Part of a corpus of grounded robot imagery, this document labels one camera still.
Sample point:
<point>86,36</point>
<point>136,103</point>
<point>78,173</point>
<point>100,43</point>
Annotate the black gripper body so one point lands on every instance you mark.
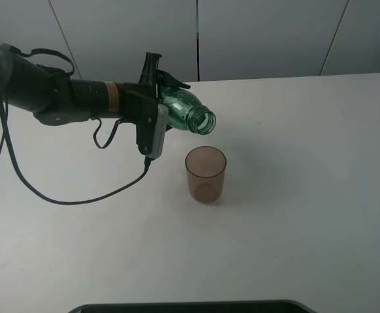
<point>141,102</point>

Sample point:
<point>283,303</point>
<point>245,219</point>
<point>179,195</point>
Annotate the pink transparent cup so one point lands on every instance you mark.
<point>205,167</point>

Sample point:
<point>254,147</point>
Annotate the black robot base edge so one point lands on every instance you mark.
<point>192,307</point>

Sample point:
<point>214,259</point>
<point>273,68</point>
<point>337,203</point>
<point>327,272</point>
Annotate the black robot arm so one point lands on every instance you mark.
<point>55,99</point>

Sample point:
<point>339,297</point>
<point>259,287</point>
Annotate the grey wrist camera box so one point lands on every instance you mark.
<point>159,132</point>

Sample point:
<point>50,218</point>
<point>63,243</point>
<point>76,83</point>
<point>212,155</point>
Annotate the green transparent plastic bottle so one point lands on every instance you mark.
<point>186,112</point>

